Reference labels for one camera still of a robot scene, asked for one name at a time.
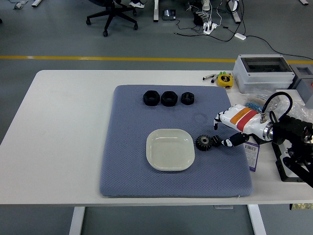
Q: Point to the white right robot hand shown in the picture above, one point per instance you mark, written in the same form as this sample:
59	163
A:
244	120

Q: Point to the bag of blue resistors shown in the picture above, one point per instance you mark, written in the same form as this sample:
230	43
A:
256	98

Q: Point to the white under-table bracket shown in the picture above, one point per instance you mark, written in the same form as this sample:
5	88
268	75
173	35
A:
223	207

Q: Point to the white desk leg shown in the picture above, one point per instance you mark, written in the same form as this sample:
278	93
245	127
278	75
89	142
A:
36	3
304	1
156	11
235	12

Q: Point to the grey control box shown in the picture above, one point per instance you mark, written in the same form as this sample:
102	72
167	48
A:
305	85

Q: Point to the black power brick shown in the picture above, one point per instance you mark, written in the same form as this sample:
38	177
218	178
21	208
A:
198	19

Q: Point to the white table leg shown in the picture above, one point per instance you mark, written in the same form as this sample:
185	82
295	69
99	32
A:
256	220
77	220

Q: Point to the large black gear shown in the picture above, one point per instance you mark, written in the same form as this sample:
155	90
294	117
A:
203	143

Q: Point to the blue-grey padded mat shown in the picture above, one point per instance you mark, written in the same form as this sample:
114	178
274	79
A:
127	147

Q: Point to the small black hex nut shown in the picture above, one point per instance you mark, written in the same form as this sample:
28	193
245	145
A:
188	98

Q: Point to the white square plate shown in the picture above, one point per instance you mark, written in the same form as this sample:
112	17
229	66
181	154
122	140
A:
170	150

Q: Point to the black metal bracket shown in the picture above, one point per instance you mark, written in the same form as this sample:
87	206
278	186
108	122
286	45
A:
281	169

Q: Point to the white power adapter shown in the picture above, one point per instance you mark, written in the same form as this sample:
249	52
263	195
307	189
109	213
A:
240	36

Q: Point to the yellow tape measure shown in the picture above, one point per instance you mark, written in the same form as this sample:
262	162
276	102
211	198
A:
225	81

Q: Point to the white power strip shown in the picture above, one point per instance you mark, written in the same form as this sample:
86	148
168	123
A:
210	27

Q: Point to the person's white shoe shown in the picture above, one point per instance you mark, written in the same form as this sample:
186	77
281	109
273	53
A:
136	3
206	5

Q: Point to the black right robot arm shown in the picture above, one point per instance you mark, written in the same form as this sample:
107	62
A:
293	127

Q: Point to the grey floor bracket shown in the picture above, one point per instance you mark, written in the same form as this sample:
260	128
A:
18	5

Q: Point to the small black gear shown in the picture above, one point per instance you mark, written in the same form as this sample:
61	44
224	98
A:
215	140

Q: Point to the green circuit board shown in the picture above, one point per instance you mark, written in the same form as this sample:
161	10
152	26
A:
303	206

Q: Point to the black device with screen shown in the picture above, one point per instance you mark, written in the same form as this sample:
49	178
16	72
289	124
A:
169	14

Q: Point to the clear plastic parts bag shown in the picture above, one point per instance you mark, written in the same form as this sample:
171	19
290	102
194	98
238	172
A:
297	109

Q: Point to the purple label card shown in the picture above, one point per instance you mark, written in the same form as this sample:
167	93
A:
252	156

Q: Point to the black office chair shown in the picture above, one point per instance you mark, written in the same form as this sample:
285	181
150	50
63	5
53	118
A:
111	13

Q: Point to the grey electrical enclosure box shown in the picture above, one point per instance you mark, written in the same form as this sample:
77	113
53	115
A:
261	78

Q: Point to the large black hex nut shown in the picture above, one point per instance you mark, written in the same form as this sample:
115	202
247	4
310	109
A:
151	98
169	99

